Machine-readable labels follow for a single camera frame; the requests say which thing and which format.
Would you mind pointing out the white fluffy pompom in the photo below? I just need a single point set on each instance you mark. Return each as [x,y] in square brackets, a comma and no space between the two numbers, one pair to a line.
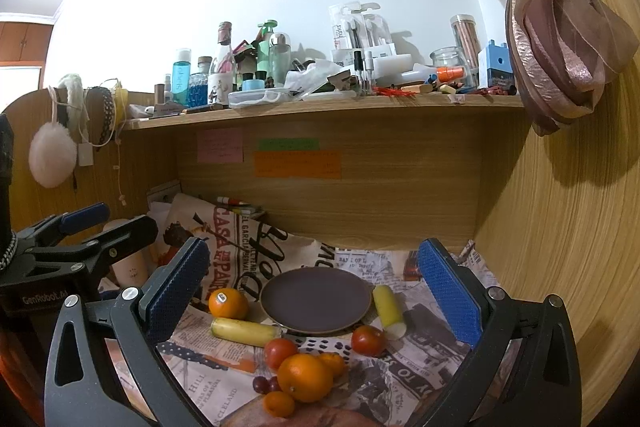
[52,155]

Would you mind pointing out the clear bottle with silver cap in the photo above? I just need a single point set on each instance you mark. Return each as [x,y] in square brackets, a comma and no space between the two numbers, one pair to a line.
[279,57]

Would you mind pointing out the newspaper print cloth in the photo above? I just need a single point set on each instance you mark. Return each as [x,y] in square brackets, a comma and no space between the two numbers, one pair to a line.
[390,390]

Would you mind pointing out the green pump bottle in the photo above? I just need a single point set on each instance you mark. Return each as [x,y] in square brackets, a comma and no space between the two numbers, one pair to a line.
[265,32]

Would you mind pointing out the small mandarin front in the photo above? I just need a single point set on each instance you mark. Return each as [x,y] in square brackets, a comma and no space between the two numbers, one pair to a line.
[278,404]

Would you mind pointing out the orange with Dole sticker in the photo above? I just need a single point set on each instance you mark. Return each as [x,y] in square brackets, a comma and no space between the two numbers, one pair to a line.
[228,303]

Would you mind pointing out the pink sticky note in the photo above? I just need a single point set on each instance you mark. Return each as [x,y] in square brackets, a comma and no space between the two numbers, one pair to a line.
[220,146]

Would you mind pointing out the tall pencil container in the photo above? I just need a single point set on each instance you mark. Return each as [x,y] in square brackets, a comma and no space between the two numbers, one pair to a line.
[464,28]

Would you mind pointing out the orange sticky note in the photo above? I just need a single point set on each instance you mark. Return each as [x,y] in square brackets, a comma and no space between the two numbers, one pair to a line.
[298,164]

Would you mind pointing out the wooden shelf board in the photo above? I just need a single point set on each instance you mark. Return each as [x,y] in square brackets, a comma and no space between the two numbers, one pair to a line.
[323,108]

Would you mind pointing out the small mandarin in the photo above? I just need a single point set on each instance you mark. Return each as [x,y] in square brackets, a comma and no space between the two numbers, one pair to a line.
[335,363]
[278,404]

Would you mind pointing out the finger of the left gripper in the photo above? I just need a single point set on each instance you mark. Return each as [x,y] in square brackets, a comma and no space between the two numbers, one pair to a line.
[106,248]
[52,230]

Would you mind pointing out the small mandarin back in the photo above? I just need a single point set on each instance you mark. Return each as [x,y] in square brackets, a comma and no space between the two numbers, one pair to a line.
[335,363]

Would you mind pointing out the yellow banana piece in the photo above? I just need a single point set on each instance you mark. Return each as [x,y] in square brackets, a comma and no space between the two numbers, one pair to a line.
[248,333]
[389,312]

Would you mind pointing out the blue liquid bottle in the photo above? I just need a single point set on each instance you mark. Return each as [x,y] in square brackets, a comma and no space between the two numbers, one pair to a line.
[180,74]

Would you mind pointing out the green sticky note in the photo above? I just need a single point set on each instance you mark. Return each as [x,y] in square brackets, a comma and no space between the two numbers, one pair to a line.
[288,144]

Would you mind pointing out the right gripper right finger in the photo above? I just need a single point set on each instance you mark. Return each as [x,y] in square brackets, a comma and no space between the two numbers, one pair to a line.
[522,368]

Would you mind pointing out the blue pencil sharpener box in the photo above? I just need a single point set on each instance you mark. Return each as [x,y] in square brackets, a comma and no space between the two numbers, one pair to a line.
[495,68]

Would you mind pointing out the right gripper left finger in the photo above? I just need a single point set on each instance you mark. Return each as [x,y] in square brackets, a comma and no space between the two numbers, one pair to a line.
[82,387]

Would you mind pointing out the dark round plate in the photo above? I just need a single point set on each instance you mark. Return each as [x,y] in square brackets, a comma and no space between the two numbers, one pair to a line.
[316,301]

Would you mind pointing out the glass jar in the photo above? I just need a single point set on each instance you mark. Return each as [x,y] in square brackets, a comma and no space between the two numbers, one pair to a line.
[452,66]

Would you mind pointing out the red tomato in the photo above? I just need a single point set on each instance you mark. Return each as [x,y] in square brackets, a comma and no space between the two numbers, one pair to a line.
[369,341]
[277,351]

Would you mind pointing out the dark red grapes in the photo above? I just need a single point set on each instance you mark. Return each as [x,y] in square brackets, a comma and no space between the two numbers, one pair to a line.
[263,385]

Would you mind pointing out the pink tied curtain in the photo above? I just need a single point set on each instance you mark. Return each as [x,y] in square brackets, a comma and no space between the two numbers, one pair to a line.
[564,54]

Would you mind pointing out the white cosmetic organizer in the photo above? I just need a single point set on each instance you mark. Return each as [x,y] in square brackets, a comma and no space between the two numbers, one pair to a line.
[360,27]

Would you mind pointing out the printed canvas tote bag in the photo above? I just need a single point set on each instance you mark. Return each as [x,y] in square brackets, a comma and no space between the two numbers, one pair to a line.
[244,253]

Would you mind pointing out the large orange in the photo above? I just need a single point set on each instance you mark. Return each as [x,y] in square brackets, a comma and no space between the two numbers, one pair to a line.
[305,378]

